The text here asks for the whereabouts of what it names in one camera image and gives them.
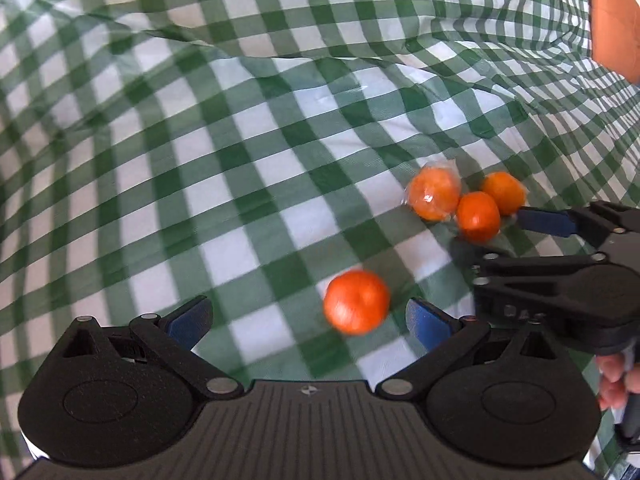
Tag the lone orange tangerine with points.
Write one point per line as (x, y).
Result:
(356, 302)

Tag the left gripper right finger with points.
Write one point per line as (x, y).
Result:
(449, 343)

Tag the green white checkered cloth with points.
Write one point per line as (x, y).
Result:
(252, 150)

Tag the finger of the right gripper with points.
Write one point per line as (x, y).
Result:
(500, 274)
(593, 223)

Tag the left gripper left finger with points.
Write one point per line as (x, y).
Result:
(168, 340)

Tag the orange brown cushion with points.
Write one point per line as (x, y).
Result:
(615, 36)

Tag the person right hand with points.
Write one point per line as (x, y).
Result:
(617, 383)

